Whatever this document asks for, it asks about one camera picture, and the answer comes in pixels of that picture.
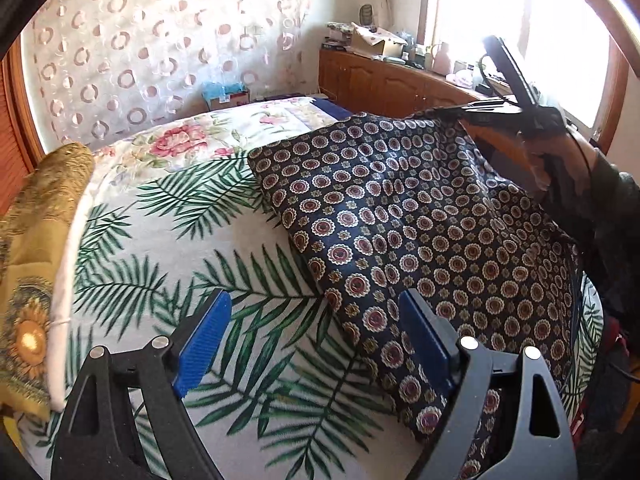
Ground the navy blue blanket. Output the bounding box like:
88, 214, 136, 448
311, 97, 357, 122

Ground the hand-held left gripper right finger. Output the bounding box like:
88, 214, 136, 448
398, 288, 579, 480

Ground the pink jug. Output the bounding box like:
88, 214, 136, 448
431, 42, 455, 77

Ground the wooden sideboard cabinet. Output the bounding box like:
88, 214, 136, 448
318, 47, 507, 117

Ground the open cardboard box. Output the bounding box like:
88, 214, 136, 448
349, 21, 410, 60

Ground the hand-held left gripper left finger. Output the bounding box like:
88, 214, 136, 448
50, 288, 234, 480

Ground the palm leaf print sheet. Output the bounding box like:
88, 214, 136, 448
20, 149, 607, 480

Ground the person's right hand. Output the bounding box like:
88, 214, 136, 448
518, 127, 602, 197

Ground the navy medallion print garment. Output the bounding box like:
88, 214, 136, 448
247, 107, 585, 480

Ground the gold sunflower pillow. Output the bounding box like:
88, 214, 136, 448
0, 142, 97, 423

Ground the floral blanket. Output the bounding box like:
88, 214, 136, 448
94, 94, 362, 173

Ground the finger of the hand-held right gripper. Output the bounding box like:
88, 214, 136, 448
438, 99, 522, 124

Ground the stack of books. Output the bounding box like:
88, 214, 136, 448
324, 21, 357, 52

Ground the blue tissue pack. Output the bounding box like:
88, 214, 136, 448
201, 79, 252, 111

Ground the window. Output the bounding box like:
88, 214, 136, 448
424, 0, 613, 132

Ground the sheer ring pattern curtain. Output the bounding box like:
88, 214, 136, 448
29, 0, 322, 147

